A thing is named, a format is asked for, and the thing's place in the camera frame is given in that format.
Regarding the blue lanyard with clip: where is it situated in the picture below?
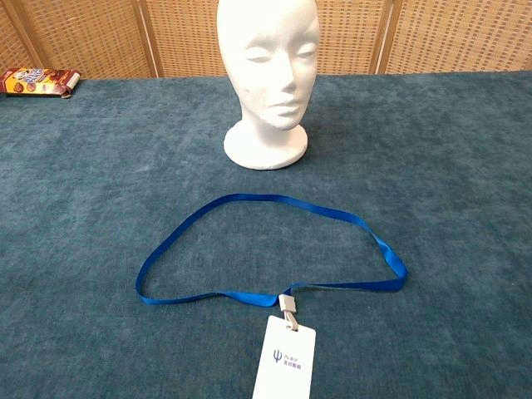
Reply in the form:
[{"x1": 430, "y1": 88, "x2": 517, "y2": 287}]
[{"x1": 135, "y1": 193, "x2": 409, "y2": 333}]

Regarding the white ID badge card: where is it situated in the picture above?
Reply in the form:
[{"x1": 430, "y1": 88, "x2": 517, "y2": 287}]
[{"x1": 251, "y1": 314, "x2": 317, "y2": 399}]

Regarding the white foam mannequin head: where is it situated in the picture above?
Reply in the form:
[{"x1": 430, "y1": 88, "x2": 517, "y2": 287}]
[{"x1": 216, "y1": 0, "x2": 321, "y2": 171}]

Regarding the teal table cloth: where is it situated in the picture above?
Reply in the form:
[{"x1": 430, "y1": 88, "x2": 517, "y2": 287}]
[{"x1": 0, "y1": 70, "x2": 532, "y2": 399}]

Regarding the brown snack box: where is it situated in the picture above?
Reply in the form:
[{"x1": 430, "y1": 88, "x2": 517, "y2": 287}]
[{"x1": 0, "y1": 67, "x2": 82, "y2": 101}]

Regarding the wicker folding screen panel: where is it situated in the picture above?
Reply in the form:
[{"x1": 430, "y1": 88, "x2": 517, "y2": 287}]
[
  {"x1": 0, "y1": 0, "x2": 31, "y2": 74},
  {"x1": 376, "y1": 0, "x2": 532, "y2": 76},
  {"x1": 2, "y1": 0, "x2": 164, "y2": 81},
  {"x1": 139, "y1": 0, "x2": 394, "y2": 79}
]

